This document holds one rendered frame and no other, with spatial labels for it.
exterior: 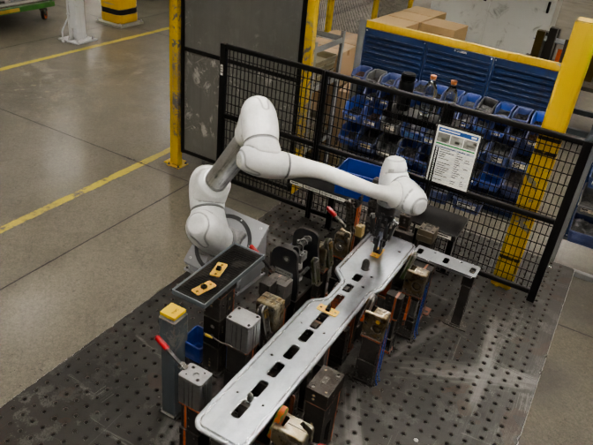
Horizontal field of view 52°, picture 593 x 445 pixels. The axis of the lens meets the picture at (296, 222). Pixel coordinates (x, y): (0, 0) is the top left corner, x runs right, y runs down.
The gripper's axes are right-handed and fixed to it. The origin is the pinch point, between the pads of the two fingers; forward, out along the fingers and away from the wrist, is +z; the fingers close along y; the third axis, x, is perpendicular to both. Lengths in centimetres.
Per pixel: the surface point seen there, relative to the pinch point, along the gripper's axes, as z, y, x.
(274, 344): 5, -6, -74
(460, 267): 5.3, 33.1, 14.6
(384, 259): 5.3, 3.8, -0.7
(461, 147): -31, 13, 55
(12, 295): 105, -209, -34
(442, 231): 2.4, 18.3, 33.1
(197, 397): 5, -13, -109
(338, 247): 7.0, -17.1, -2.8
